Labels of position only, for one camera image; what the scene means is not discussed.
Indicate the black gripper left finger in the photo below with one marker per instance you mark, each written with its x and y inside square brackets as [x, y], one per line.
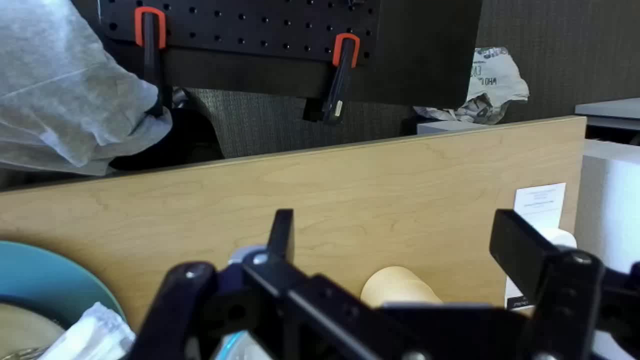
[281, 233]

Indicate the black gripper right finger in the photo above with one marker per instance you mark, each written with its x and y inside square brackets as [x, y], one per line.
[523, 251]

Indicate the cream cylindrical bottle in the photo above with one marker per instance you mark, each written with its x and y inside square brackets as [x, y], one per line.
[397, 287]

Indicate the grey table board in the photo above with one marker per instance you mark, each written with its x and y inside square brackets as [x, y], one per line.
[611, 111]

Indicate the crumpled printed paper bag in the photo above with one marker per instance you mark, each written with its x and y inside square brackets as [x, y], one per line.
[497, 81]

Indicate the black pegboard panel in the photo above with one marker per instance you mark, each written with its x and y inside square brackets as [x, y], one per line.
[267, 26]

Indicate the round ceramic bowl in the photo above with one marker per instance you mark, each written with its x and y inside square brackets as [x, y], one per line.
[40, 273]

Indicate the translucent white plastic cover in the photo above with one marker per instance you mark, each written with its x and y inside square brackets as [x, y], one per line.
[52, 87]

